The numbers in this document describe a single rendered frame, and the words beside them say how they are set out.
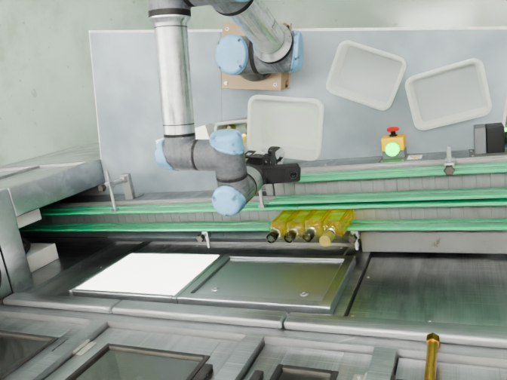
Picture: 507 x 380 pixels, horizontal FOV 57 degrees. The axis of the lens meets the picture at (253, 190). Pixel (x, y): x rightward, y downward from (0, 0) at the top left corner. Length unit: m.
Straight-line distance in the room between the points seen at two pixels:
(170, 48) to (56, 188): 1.06
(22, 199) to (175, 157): 0.91
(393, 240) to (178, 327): 0.75
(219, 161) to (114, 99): 1.10
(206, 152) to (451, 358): 0.70
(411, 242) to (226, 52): 0.84
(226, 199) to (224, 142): 0.13
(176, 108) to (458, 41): 0.92
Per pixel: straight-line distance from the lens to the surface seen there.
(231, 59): 1.44
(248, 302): 1.34
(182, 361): 1.24
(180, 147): 1.11
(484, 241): 1.61
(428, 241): 1.61
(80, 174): 2.12
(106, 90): 2.13
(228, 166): 1.07
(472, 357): 1.14
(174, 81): 1.11
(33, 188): 1.95
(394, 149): 1.56
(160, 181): 2.05
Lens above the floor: 2.38
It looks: 62 degrees down
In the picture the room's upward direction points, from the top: 125 degrees counter-clockwise
